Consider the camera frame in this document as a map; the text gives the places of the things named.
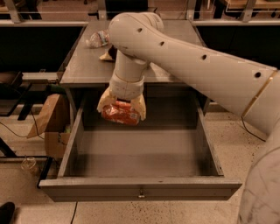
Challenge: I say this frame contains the black shoe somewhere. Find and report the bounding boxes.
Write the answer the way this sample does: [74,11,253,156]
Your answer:
[0,202,15,224]

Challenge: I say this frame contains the clear plastic cup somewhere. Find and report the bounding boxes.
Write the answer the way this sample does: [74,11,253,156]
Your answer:
[21,157,40,176]

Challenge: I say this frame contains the grey cabinet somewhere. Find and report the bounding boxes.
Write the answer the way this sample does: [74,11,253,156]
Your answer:
[60,20,207,124]

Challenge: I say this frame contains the red coke can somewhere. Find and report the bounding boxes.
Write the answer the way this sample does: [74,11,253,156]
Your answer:
[101,101,140,125]

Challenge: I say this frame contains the black metal stand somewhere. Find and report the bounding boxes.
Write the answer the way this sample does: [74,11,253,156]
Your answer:
[0,71,48,121]

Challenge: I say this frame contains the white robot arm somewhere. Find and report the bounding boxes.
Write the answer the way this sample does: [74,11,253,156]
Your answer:
[97,12,280,224]

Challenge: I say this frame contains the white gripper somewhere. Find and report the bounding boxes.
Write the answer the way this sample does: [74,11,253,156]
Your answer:
[97,73,146,121]

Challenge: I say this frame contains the brown chip bag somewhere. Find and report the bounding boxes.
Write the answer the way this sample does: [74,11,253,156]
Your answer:
[99,45,117,61]

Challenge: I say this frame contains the clear plastic water bottle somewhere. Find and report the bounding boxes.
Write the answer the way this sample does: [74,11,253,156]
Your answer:
[86,30,109,48]

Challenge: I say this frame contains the metal drawer knob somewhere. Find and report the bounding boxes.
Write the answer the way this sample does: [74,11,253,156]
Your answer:
[137,189,145,199]

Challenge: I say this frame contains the brown paper bag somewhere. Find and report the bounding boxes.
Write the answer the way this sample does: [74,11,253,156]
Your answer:
[27,94,70,138]

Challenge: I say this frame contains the open grey top drawer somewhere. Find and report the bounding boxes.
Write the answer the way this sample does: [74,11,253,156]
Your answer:
[40,96,242,201]

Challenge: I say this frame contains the black cable on floor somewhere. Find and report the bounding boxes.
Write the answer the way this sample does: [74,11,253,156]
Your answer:
[0,110,46,141]

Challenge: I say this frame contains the black floor frame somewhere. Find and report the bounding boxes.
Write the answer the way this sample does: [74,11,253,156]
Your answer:
[0,138,53,188]

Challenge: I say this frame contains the cardboard box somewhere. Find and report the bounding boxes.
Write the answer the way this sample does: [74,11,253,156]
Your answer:
[45,132,70,158]

